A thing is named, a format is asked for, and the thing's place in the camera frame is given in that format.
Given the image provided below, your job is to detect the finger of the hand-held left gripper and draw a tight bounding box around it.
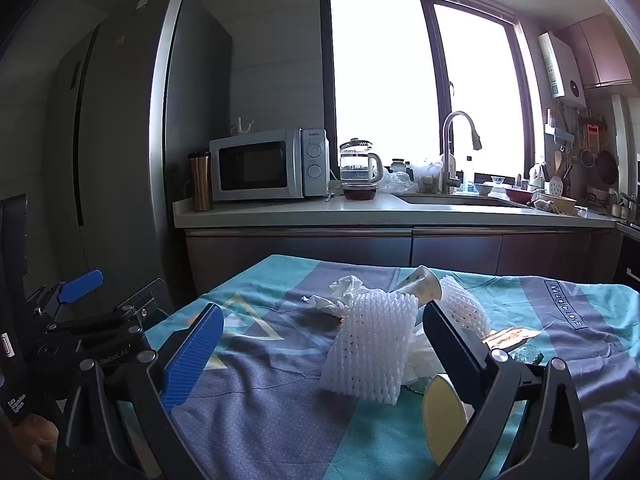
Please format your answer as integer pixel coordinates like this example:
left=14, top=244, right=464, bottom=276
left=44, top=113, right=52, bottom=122
left=30, top=269, right=105, bottom=321
left=117, top=278, right=176, bottom=333

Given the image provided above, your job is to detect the orange peel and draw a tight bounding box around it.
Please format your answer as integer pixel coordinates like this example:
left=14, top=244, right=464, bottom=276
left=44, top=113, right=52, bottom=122
left=422, top=374, right=471, bottom=466

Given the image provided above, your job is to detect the hanging dark pan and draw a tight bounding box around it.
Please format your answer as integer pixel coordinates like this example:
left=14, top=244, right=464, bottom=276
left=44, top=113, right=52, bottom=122
left=597, top=150, right=620, bottom=183

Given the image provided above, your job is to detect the black built-in oven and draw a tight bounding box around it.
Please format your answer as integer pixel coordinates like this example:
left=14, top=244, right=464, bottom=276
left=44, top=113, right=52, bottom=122
left=615, top=220, right=640, bottom=291

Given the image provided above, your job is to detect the kitchen sink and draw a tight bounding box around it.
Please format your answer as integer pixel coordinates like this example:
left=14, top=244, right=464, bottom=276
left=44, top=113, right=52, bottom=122
left=400, top=192, right=531, bottom=208

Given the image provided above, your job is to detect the gold snack wrapper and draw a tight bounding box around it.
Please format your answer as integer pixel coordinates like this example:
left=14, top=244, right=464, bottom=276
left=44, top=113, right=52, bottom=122
left=482, top=327, right=541, bottom=353

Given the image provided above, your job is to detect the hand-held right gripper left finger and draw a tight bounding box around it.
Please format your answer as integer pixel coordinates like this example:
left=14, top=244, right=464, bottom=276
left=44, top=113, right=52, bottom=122
left=56, top=302, right=224, bottom=480

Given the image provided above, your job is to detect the small metal kettle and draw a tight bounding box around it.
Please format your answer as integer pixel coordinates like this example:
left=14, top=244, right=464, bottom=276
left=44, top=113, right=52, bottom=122
left=610, top=190, right=632, bottom=218

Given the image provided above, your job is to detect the wall utensil rack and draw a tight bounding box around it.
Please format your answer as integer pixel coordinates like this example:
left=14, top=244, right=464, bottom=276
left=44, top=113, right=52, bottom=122
left=545, top=105, right=621, bottom=196

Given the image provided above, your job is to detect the brown thermos mug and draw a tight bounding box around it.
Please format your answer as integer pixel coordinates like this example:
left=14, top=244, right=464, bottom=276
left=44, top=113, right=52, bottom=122
left=188, top=151, right=215, bottom=212

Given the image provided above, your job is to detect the white microwave oven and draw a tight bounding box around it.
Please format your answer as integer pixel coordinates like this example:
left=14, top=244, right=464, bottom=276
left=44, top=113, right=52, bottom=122
left=209, top=128, right=331, bottom=202

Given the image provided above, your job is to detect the metal kitchen faucet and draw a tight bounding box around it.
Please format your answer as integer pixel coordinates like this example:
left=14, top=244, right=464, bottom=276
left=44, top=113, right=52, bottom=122
left=440, top=111, right=483, bottom=194

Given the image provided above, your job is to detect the dark red food container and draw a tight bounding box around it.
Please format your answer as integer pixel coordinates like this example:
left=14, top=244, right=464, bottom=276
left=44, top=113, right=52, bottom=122
left=342, top=182, right=379, bottom=200

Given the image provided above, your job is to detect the white tissue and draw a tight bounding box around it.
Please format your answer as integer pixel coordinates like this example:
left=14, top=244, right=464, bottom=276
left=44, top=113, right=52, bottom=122
left=400, top=330, right=448, bottom=386
left=301, top=275, right=378, bottom=318

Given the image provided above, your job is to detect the clear plastic bag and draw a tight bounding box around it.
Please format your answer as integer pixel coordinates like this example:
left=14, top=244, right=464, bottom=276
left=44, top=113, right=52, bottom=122
left=382, top=170, right=418, bottom=193

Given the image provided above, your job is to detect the kitchen base cabinet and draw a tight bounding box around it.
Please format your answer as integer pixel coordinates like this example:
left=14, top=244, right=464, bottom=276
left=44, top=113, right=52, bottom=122
left=184, top=227, right=618, bottom=296

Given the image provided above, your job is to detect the teal and grey printed tablecloth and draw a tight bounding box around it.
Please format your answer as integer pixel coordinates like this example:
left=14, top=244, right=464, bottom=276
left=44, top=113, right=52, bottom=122
left=122, top=254, right=640, bottom=480

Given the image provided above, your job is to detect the white paper cup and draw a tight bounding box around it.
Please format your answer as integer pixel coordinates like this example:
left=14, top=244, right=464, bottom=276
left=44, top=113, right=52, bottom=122
left=395, top=265, right=443, bottom=308

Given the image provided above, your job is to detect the grey refrigerator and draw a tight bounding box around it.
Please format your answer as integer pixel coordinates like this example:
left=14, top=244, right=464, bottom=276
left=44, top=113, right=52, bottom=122
left=47, top=0, right=233, bottom=301

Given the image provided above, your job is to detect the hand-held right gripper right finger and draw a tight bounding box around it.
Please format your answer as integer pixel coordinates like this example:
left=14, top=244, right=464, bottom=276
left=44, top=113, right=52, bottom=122
left=422, top=301, right=596, bottom=480

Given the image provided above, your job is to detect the small white foam fruit net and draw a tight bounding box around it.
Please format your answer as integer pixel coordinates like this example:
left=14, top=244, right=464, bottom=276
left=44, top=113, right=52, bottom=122
left=440, top=274, right=492, bottom=338

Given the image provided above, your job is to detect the white water heater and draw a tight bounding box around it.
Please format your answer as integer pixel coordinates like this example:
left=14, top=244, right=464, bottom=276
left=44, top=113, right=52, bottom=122
left=538, top=31, right=587, bottom=108

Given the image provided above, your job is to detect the clear wrapper with green print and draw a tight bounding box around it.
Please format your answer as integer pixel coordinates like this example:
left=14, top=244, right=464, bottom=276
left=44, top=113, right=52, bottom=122
left=510, top=347, right=545, bottom=366

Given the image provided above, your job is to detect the large white foam fruit net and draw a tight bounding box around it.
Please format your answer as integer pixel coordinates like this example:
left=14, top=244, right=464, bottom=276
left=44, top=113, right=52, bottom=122
left=320, top=290, right=419, bottom=405

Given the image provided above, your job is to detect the glass electric kettle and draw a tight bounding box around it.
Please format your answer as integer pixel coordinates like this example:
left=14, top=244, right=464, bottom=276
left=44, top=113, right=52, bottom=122
left=339, top=138, right=385, bottom=184

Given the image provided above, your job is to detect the beige tray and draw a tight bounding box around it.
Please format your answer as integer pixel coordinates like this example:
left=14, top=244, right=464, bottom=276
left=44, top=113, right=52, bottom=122
left=537, top=191, right=578, bottom=215

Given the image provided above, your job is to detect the person's left hand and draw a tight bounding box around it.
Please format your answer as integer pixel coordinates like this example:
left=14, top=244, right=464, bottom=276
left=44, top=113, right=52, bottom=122
left=0, top=410, right=60, bottom=478

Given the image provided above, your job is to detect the kitchen window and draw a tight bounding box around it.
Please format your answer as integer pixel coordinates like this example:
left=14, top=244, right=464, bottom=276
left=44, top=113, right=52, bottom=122
left=320, top=0, right=546, bottom=186

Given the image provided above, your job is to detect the wall cabinet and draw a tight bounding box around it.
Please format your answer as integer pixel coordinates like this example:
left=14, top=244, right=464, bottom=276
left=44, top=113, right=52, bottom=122
left=555, top=14, right=633, bottom=90

